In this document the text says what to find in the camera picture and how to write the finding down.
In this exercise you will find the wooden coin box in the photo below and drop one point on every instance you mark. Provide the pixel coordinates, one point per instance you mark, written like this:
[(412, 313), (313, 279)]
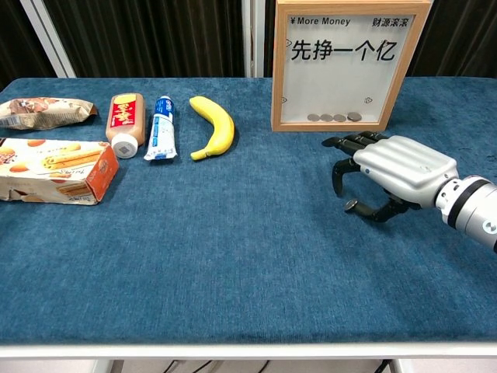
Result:
[(341, 85)]

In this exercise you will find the yellow banana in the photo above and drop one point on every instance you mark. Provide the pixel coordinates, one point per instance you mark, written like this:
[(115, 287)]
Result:
[(221, 128)]

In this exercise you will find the brown snack bag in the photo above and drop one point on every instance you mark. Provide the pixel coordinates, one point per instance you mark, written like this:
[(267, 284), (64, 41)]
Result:
[(42, 112)]

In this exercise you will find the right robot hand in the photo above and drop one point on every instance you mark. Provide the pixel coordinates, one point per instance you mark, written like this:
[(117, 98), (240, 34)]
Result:
[(404, 163)]

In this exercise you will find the black pleated curtain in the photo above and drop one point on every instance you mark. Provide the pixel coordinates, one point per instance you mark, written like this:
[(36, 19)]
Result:
[(155, 35), (270, 39), (458, 35), (15, 39)]

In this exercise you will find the silver coin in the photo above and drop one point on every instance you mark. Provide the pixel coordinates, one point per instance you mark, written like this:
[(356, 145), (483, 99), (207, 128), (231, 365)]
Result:
[(352, 204)]

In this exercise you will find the brown sauce bottle red label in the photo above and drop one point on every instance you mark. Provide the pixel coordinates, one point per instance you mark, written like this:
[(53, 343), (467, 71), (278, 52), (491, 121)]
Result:
[(126, 116)]

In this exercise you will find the white blue toothpaste tube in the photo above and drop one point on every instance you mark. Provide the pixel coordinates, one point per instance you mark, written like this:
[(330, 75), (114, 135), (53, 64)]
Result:
[(162, 132)]

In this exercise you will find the blue felt table mat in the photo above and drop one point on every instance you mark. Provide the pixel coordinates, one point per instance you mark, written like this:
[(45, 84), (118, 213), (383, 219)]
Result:
[(233, 252)]

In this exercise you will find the orange egg roll box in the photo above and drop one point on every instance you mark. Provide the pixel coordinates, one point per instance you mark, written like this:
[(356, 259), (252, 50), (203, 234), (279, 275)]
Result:
[(58, 171)]

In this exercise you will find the grey partition frame post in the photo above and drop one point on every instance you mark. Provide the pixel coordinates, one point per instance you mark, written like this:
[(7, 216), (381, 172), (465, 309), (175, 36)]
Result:
[(50, 39), (253, 39)]

